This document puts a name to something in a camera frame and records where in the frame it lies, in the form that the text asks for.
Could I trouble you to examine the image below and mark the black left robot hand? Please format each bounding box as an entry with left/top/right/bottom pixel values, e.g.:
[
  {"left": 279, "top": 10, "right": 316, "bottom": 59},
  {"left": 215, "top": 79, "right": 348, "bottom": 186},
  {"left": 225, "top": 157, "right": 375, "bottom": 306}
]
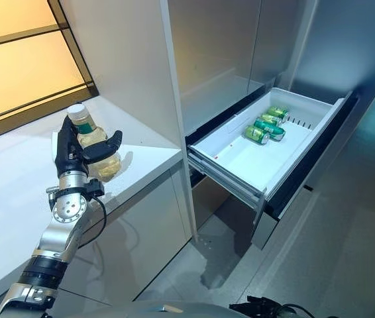
[{"left": 54, "top": 115, "right": 123, "bottom": 178}]

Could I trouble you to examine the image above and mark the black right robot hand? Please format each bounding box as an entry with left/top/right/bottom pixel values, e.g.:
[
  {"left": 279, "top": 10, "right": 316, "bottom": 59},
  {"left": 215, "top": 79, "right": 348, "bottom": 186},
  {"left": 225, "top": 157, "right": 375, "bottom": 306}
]
[{"left": 229, "top": 295, "right": 280, "bottom": 318}]

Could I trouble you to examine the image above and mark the yellow tea bottle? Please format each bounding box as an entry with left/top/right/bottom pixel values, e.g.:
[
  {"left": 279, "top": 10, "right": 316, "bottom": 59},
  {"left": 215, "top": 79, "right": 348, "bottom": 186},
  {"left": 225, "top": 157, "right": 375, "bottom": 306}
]
[{"left": 67, "top": 103, "right": 123, "bottom": 182}]

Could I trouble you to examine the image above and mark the white fridge drawer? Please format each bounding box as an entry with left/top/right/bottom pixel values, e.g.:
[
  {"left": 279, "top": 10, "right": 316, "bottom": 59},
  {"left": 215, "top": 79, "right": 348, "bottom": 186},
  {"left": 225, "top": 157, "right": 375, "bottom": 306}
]
[{"left": 187, "top": 86, "right": 360, "bottom": 221}]

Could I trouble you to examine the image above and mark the steel bottom fridge drawer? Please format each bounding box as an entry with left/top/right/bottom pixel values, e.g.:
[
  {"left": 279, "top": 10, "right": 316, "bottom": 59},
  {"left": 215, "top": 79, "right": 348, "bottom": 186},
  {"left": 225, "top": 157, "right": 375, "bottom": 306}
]
[{"left": 252, "top": 185, "right": 314, "bottom": 251}]

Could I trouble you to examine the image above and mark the stainless steel fridge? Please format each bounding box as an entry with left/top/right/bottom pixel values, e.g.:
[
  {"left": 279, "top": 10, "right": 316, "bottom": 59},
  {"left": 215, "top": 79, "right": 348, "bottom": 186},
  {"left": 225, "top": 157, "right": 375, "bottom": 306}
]
[{"left": 167, "top": 0, "right": 360, "bottom": 251}]

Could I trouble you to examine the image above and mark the white counter cabinet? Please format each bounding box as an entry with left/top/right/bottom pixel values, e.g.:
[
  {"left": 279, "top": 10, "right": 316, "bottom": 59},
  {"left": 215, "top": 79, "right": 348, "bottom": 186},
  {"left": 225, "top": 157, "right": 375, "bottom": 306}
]
[{"left": 0, "top": 95, "right": 195, "bottom": 309}]

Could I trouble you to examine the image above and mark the grey robot torso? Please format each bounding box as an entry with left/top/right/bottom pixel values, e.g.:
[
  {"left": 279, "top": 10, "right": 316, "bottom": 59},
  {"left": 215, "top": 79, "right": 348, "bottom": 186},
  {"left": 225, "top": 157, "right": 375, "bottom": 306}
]
[{"left": 74, "top": 301, "right": 241, "bottom": 318}]

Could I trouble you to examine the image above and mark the dark framed window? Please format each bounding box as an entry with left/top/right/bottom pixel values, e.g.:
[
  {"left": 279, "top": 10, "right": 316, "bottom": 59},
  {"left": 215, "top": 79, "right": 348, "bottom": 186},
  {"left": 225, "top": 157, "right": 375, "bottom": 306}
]
[{"left": 0, "top": 0, "right": 101, "bottom": 146}]

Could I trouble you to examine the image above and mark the white tall cabinet panel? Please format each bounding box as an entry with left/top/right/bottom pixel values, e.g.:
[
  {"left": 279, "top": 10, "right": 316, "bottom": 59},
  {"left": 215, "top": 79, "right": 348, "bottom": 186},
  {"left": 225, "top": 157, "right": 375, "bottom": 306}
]
[{"left": 58, "top": 0, "right": 198, "bottom": 238}]

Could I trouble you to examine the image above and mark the green drink can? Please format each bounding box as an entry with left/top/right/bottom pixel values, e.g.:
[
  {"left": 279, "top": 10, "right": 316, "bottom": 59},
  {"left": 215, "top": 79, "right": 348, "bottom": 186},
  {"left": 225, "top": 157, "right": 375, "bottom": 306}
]
[
  {"left": 266, "top": 105, "right": 290, "bottom": 122},
  {"left": 252, "top": 119, "right": 286, "bottom": 142},
  {"left": 260, "top": 113, "right": 283, "bottom": 127},
  {"left": 242, "top": 125, "right": 270, "bottom": 146}
]

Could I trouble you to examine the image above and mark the grey tall side panel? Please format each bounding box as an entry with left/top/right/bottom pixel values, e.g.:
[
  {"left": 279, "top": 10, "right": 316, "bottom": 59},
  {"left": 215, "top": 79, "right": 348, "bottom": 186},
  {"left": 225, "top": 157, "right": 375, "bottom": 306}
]
[{"left": 286, "top": 0, "right": 375, "bottom": 110}]

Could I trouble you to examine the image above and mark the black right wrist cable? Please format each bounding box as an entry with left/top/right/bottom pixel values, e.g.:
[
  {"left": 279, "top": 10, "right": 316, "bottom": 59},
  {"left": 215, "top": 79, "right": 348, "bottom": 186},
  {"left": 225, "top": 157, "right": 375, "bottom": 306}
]
[{"left": 275, "top": 301, "right": 307, "bottom": 318}]

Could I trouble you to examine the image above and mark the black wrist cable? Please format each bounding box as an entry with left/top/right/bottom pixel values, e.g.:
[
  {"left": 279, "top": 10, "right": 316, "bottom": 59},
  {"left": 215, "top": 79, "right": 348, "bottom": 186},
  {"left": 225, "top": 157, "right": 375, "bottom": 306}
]
[
  {"left": 74, "top": 195, "right": 108, "bottom": 248},
  {"left": 275, "top": 301, "right": 307, "bottom": 318}
]

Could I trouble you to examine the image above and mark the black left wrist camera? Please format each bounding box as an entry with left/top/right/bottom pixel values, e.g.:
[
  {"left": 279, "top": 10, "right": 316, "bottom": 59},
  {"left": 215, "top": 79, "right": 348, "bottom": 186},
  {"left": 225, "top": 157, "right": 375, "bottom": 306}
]
[{"left": 86, "top": 178, "right": 105, "bottom": 199}]

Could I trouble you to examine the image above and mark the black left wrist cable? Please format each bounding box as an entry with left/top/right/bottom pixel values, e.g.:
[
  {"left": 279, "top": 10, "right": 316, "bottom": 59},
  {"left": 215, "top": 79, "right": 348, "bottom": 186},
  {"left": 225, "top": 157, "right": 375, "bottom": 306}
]
[{"left": 74, "top": 195, "right": 108, "bottom": 248}]

